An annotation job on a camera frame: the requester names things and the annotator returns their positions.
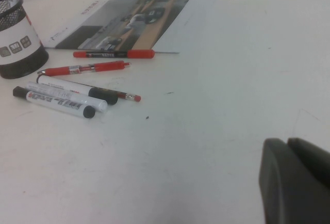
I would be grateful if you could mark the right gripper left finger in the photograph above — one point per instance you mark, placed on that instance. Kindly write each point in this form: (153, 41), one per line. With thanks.
(283, 188)

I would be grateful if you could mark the photo brochure white margin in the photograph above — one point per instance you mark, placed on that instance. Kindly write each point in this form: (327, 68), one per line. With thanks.
(154, 22)

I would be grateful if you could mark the black mesh pen holder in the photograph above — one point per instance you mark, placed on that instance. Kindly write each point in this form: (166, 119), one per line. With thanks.
(18, 40)

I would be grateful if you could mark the brown pencil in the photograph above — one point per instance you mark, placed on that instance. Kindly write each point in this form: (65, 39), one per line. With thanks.
(129, 96)

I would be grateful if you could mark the white marker clear cap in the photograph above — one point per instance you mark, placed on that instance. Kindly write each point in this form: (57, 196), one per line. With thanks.
(99, 104)

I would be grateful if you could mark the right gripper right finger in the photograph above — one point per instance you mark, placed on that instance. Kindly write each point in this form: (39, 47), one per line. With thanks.
(314, 157)

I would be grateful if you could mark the red marker black label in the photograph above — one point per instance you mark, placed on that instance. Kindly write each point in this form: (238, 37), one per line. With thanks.
(139, 53)

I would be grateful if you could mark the white marker black cap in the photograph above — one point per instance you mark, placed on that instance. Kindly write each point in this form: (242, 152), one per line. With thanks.
(103, 96)

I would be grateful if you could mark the white marker black ends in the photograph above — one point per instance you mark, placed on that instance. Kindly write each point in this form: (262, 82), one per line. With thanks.
(51, 101)

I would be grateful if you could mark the red gel pen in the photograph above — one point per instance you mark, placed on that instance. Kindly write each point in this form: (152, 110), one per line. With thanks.
(103, 66)

